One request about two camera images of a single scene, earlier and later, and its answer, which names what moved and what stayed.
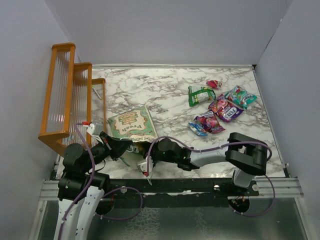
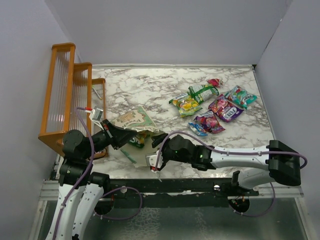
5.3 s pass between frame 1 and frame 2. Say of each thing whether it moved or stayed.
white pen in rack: stayed
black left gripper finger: moved
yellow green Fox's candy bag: moved
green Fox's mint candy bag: stayed
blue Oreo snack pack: stayed
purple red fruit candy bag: stayed
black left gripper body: moved
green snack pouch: moved
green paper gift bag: moved
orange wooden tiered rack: stayed
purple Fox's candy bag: stayed
